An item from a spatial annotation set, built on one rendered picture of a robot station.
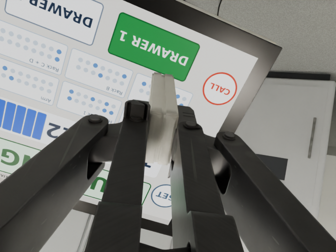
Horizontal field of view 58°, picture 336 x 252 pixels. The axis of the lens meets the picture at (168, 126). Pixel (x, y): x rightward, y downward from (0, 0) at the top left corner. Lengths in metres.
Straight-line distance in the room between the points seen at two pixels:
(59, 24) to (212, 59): 0.17
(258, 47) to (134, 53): 0.14
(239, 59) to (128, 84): 0.13
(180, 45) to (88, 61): 0.10
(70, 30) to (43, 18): 0.03
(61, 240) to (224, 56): 1.30
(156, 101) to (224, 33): 0.20
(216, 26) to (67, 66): 0.17
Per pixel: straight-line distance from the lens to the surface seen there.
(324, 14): 1.85
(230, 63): 0.36
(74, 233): 1.57
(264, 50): 0.37
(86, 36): 0.35
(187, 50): 0.35
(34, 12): 0.36
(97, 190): 0.44
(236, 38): 0.35
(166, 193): 0.43
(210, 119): 0.38
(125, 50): 0.35
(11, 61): 0.38
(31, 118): 0.40
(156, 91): 0.18
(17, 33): 0.37
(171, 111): 0.15
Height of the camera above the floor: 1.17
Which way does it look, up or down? 16 degrees down
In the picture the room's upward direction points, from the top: 164 degrees counter-clockwise
